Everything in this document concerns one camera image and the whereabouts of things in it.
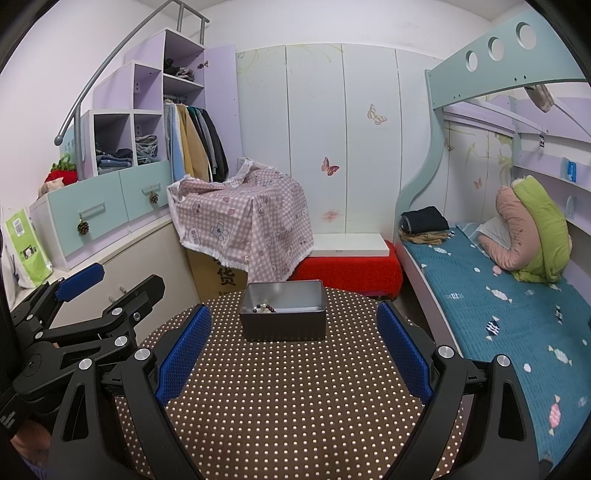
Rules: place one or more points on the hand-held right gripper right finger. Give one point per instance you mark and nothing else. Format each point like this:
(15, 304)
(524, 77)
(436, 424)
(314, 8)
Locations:
(404, 355)

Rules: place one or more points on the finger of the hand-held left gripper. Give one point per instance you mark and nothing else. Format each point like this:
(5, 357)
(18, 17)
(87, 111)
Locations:
(138, 295)
(81, 279)

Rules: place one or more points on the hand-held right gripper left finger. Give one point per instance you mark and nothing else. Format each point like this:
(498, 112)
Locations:
(184, 355)

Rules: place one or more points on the dark grey metal tin box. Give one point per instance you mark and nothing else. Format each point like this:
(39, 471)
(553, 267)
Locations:
(281, 327)

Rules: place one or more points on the person's left forearm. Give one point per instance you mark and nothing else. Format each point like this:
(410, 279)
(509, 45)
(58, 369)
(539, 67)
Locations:
(39, 470)

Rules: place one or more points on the person's left hand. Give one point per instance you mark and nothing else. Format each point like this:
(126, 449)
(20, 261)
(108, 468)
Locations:
(30, 441)

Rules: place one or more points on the cream low cabinet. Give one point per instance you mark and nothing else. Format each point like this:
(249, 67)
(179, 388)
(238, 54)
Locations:
(138, 258)

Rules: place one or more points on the pine cone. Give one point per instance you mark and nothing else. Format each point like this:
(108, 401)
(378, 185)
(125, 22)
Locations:
(153, 198)
(83, 227)

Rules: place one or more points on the green white bag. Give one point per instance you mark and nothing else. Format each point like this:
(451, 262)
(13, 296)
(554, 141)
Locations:
(27, 249)

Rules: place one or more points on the teal drawer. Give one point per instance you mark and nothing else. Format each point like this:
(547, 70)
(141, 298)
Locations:
(101, 203)
(138, 184)

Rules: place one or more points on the brown cardboard box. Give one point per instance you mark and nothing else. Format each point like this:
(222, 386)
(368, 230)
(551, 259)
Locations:
(217, 277)

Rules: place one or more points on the teal candy print bed sheet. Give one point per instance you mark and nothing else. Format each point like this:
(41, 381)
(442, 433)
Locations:
(485, 300)

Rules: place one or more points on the red storage stool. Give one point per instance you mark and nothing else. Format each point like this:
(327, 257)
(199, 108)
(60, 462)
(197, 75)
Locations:
(351, 272)

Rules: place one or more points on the red strawberry plush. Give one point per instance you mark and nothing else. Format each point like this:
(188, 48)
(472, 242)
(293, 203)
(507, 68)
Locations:
(60, 175)

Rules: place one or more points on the brown polka dot tablecloth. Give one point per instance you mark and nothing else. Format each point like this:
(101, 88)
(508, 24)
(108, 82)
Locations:
(286, 406)

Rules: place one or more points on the folded tan clothes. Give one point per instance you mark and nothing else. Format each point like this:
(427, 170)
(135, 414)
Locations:
(425, 237)

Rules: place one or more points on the folded blue jeans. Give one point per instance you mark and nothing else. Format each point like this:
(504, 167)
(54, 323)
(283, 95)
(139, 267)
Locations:
(113, 161)

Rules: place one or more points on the white board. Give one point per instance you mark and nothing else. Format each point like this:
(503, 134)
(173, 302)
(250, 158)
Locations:
(351, 244)

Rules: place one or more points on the pink checked cloth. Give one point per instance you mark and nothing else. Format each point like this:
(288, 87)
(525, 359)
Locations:
(240, 217)

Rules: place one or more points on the folded dark clothes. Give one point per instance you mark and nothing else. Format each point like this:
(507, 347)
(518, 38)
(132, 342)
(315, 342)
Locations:
(422, 220)

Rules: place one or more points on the folded grey clothes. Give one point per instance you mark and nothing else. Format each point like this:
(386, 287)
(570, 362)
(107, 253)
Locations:
(147, 147)

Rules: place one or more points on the white pillow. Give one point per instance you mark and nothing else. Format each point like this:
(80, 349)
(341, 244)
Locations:
(494, 235)

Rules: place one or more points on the light blue hanging shirt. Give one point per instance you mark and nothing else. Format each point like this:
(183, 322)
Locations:
(175, 143)

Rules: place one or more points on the pink flower sticker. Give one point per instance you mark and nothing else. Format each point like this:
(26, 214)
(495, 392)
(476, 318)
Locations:
(330, 214)

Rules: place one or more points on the tan hanging jacket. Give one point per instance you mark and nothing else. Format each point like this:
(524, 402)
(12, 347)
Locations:
(194, 143)

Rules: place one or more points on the dark hanging jackets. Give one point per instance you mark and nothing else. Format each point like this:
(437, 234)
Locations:
(214, 143)

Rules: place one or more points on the pink green rolled quilt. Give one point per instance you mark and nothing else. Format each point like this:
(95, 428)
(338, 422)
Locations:
(540, 221)

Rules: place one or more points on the pink butterfly sticker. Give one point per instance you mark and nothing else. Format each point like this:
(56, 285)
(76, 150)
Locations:
(329, 166)

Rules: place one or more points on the purple cabinet door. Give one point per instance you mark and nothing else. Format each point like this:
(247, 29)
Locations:
(221, 106)

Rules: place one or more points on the purple stair shelf unit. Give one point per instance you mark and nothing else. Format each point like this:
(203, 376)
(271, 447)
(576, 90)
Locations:
(147, 83)

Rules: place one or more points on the grey metal handrail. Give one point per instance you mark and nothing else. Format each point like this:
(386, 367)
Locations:
(115, 60)

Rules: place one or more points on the dark clothes in cubby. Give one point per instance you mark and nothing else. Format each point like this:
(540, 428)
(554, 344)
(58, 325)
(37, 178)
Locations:
(180, 69)

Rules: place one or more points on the beige butterfly sticker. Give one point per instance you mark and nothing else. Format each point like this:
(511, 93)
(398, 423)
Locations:
(376, 115)

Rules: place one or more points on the small blue holder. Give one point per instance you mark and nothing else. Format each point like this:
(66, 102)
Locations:
(571, 170)

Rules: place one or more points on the grey hanging object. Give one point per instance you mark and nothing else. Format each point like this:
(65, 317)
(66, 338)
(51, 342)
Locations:
(540, 97)

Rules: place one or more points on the teal bunk bed frame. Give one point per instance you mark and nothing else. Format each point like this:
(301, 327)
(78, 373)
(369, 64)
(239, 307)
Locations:
(485, 78)

